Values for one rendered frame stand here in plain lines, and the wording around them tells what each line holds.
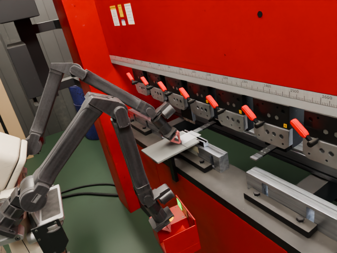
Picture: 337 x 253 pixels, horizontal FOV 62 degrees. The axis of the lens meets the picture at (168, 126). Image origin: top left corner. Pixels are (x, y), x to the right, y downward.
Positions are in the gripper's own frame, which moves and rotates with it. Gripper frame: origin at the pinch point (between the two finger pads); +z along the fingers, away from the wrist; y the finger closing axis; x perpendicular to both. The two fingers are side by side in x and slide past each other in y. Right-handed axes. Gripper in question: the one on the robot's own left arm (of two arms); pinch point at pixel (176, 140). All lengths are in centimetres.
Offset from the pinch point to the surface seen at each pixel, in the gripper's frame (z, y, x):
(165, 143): -0.4, 5.0, 4.4
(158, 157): -5.2, -4.1, 13.5
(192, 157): 12.2, -5.4, 0.9
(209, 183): 12.3, -25.8, 7.3
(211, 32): -45, -31, -32
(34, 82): -51, 99, 27
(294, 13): -49, -65, -35
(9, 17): -89, 101, 6
